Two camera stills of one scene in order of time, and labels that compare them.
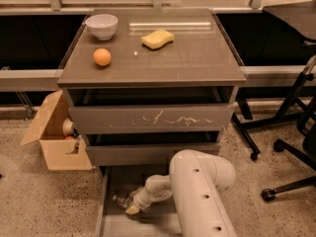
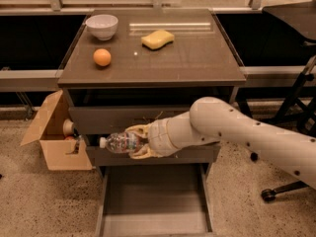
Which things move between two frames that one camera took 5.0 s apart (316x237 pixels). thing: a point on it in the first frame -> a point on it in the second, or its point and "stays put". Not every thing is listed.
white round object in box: x=68 y=127 stays put
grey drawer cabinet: x=142 y=85 stays put
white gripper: x=139 y=198 -> x=158 y=137
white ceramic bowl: x=103 y=26 stays put
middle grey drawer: x=157 y=154 stays put
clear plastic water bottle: x=123 y=200 -> x=119 y=142
